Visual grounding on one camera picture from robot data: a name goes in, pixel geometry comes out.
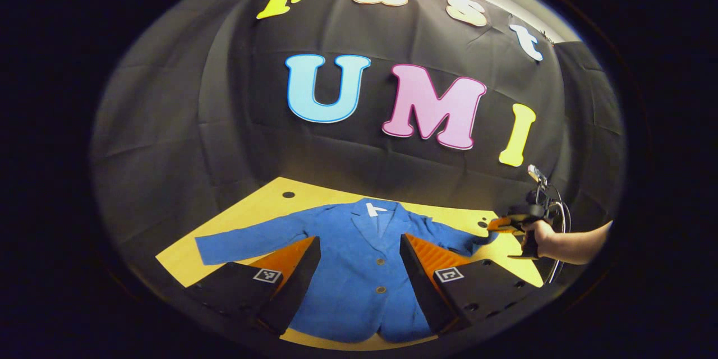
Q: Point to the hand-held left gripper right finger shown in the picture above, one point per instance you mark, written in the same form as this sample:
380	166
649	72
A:
423	286

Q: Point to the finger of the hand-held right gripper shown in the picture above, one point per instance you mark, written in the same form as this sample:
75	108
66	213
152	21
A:
505	225

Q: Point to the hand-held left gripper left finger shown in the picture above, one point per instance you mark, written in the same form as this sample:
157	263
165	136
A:
294	286

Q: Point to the blue jacket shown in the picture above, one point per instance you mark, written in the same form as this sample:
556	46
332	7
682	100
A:
359	269

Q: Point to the black backdrop cloth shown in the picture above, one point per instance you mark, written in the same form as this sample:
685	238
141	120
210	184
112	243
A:
348	162

